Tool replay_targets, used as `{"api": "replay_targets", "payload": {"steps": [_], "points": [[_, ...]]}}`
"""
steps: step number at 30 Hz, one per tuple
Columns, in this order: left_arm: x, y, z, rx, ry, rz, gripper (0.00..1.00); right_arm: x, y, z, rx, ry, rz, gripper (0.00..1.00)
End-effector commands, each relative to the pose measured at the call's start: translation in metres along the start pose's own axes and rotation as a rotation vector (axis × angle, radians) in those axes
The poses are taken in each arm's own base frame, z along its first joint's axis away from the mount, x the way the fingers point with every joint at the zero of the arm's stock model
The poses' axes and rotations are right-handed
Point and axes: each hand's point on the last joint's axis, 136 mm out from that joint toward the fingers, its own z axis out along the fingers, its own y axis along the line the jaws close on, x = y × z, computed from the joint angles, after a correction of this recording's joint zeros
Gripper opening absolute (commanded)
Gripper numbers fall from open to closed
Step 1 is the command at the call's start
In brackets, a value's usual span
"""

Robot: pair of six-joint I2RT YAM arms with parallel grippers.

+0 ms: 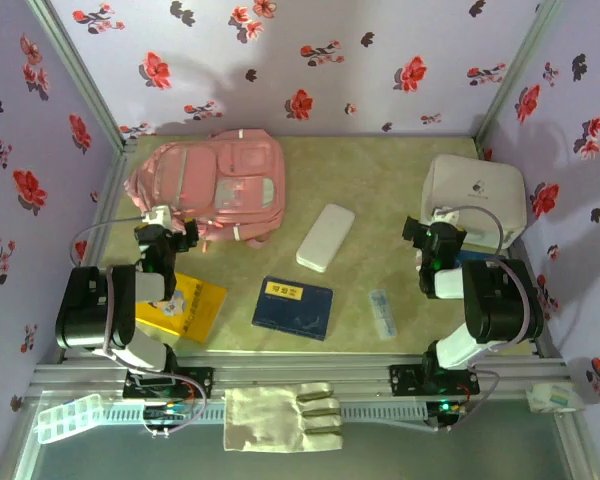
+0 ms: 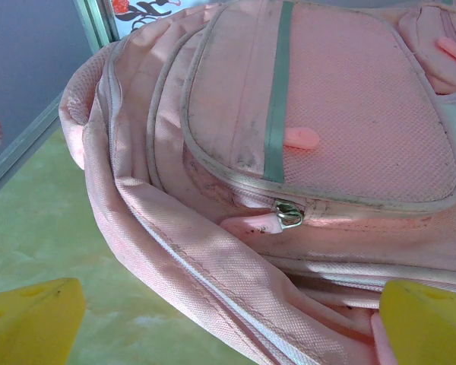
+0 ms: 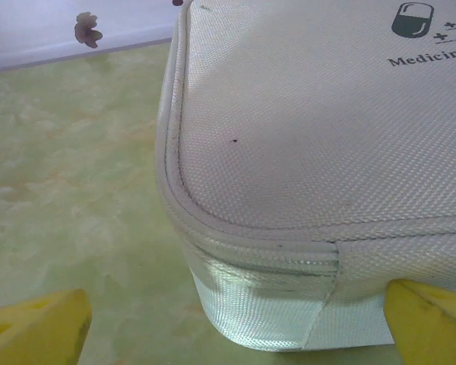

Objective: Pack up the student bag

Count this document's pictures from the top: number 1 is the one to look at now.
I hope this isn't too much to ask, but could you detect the yellow cartoon cover book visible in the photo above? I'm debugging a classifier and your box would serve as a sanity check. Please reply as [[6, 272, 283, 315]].
[[134, 272, 229, 344]]

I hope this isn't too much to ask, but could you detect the pink school backpack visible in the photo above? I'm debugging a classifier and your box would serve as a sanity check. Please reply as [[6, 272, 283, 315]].
[[123, 128, 287, 250]]

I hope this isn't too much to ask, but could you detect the clear plastic tube case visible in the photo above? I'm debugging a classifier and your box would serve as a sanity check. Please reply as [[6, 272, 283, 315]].
[[368, 288, 398, 342]]

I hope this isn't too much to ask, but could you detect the white rectangular pencil case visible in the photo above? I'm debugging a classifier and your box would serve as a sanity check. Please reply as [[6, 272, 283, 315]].
[[295, 203, 356, 274]]

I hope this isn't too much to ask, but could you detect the dark blue starry book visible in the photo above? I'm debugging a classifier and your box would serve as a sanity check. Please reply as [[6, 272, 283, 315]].
[[251, 276, 335, 342]]

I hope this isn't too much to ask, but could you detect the white storage box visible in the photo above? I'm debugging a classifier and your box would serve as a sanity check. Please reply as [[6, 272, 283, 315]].
[[419, 153, 527, 250]]

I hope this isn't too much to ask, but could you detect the small controller circuit board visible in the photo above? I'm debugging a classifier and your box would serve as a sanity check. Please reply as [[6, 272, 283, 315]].
[[143, 403, 191, 420], [428, 398, 467, 417]]

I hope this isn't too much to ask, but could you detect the white tape packet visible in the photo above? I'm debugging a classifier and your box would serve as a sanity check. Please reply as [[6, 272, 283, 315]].
[[525, 382, 586, 415]]

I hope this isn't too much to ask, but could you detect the clear plastic organizer box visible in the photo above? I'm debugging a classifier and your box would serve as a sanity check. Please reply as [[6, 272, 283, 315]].
[[36, 393, 105, 445]]

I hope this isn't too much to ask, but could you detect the beige cloth glove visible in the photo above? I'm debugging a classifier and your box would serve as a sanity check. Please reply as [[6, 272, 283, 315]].
[[223, 382, 345, 453]]

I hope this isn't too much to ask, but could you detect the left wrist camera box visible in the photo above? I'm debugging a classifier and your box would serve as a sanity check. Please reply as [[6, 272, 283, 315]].
[[142, 204, 175, 227]]

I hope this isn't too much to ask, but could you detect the aluminium table side rail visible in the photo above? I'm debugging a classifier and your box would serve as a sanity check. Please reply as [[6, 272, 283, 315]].
[[473, 135, 566, 359], [54, 139, 139, 364]]

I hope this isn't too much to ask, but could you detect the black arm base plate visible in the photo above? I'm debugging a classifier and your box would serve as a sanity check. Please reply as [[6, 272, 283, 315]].
[[123, 366, 215, 400], [388, 363, 480, 397]]

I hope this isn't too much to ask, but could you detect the long aluminium cross rail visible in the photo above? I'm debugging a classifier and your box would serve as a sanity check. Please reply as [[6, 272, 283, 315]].
[[29, 353, 574, 401]]

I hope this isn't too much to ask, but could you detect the white slotted cable duct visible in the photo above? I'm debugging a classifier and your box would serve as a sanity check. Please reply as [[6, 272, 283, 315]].
[[102, 401, 430, 422]]

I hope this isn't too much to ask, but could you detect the aluminium upright post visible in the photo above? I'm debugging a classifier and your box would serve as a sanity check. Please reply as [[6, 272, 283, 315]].
[[473, 0, 565, 141], [27, 0, 129, 151]]

